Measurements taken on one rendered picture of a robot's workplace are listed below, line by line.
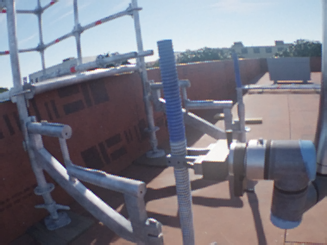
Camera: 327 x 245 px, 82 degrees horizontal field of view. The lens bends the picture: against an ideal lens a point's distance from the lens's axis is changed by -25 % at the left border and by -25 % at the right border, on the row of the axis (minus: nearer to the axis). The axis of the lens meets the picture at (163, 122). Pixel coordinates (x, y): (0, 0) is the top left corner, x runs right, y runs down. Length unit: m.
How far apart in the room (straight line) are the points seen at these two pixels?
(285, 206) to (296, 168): 0.10
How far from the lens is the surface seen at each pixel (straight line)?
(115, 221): 0.87
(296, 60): 6.38
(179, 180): 0.61
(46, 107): 1.37
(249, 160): 0.50
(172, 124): 0.56
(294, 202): 0.54
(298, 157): 0.49
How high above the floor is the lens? 0.72
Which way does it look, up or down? 13 degrees down
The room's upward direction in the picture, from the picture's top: 8 degrees counter-clockwise
